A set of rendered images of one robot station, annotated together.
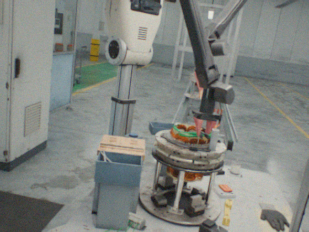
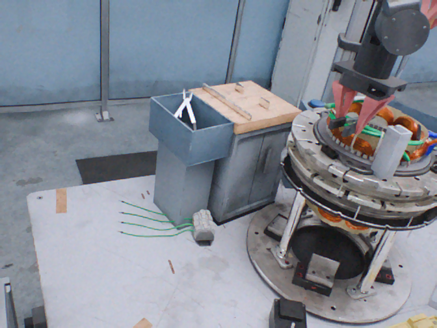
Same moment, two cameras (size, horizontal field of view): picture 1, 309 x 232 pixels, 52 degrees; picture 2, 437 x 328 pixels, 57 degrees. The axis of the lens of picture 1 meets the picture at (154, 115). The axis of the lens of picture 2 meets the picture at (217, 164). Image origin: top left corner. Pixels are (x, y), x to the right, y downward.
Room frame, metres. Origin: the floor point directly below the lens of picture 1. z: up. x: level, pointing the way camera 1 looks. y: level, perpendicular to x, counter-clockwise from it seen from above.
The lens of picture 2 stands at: (0.69, -0.56, 1.45)
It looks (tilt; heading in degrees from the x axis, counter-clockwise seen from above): 32 degrees down; 51
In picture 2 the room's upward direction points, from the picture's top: 10 degrees clockwise
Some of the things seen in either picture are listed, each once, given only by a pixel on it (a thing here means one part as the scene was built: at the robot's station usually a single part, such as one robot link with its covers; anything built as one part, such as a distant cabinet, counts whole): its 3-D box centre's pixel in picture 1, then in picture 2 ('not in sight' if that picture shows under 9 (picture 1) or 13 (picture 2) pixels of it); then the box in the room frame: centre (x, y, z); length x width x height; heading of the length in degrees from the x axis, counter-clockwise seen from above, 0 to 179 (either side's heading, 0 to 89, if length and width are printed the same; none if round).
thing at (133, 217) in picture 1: (134, 220); (202, 224); (1.15, 0.02, 0.80); 0.10 x 0.05 x 0.04; 67
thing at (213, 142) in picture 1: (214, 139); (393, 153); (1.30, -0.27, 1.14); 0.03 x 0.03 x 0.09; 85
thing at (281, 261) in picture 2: (175, 211); (281, 256); (1.25, -0.15, 0.81); 0.07 x 0.03 x 0.01; 77
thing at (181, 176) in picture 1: (178, 190); (292, 222); (1.25, -0.15, 0.91); 0.02 x 0.02 x 0.21
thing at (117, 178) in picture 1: (116, 191); (184, 164); (1.13, 0.11, 0.92); 0.17 x 0.11 x 0.28; 94
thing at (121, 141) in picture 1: (122, 147); (244, 104); (1.29, 0.12, 1.05); 0.20 x 0.19 x 0.02; 4
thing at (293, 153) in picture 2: (181, 158); (302, 161); (1.24, -0.13, 1.06); 0.09 x 0.04 x 0.01; 85
